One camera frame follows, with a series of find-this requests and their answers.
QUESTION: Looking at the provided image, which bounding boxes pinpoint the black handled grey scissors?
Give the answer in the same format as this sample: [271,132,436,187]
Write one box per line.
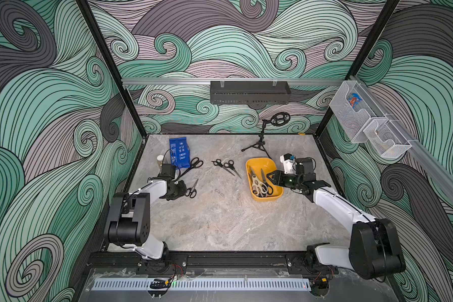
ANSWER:
[185,179,199,198]

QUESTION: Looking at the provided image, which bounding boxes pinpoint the all black scissors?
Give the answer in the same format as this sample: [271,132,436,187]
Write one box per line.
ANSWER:
[260,169,274,197]

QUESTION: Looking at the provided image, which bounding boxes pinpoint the cream handled kitchen scissors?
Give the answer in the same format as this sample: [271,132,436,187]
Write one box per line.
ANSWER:
[249,169,268,198]

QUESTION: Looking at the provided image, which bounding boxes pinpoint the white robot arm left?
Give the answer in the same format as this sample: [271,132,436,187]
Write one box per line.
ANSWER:
[104,179,187,260]

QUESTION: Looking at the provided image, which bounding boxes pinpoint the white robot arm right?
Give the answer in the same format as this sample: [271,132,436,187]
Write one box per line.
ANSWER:
[267,170,406,279]

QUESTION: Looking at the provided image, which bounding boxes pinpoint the yellow plastic storage box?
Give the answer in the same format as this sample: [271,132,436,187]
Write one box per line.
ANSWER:
[245,157,284,202]

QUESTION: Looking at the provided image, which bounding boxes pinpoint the small black scissors left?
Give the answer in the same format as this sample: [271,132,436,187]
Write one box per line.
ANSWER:
[211,159,233,175]

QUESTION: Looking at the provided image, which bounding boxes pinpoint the small black scissors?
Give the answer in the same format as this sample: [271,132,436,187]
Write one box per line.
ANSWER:
[224,160,242,178]
[211,159,233,175]

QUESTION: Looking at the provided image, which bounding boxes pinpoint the small black scissors right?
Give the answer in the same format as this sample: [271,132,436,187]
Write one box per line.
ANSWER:
[224,160,242,178]

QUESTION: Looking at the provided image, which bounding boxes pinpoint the tan small bottle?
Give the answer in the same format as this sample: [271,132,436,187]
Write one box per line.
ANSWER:
[156,155,164,169]

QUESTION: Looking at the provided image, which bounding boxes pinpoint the blue snack packet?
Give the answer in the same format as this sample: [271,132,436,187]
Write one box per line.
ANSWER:
[169,137,190,168]

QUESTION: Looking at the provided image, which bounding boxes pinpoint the black mini tripod stand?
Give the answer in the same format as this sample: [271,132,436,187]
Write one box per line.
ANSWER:
[241,112,291,159]

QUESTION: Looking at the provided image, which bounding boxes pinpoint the white perforated front strip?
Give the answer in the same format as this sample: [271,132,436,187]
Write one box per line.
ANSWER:
[91,278,312,291]

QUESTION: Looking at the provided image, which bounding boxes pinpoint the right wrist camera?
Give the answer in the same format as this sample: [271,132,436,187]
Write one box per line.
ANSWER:
[280,154,317,175]

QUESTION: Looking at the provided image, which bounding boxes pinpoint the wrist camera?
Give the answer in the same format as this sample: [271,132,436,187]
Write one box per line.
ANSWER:
[280,154,317,175]
[158,163,177,181]

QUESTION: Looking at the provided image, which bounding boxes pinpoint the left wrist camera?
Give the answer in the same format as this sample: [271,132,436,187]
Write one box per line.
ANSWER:
[158,163,177,181]

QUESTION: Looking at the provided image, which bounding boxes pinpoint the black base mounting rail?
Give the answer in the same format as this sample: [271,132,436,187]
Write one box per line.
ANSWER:
[86,250,341,277]

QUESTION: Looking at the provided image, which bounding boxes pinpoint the clear wall bin large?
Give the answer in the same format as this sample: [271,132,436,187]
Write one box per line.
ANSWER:
[330,81,374,143]

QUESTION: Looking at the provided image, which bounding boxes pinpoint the clear wall bin small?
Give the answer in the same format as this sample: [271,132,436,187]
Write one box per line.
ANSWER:
[363,118,411,159]

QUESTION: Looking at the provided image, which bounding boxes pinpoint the black hanging wall tray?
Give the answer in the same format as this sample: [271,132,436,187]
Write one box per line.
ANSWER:
[210,81,292,106]

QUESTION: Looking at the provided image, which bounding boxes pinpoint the aluminium rail back wall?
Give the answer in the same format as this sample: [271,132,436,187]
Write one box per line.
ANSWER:
[122,77,344,86]

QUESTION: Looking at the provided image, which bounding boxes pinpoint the aluminium rail wall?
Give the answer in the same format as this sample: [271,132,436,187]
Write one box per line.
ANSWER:
[349,75,453,203]
[122,77,344,86]

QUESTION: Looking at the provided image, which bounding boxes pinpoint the aluminium rail right wall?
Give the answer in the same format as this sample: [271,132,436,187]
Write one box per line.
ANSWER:
[349,75,453,203]

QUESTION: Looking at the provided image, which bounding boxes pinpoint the black corner frame post right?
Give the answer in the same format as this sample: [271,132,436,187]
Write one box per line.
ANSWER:
[315,0,401,136]

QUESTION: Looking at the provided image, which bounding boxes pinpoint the black corner frame post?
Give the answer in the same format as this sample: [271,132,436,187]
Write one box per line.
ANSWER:
[315,0,401,136]
[76,0,148,140]

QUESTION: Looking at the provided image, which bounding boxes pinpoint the black corner frame post left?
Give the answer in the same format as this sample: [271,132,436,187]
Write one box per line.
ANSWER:
[76,0,148,140]

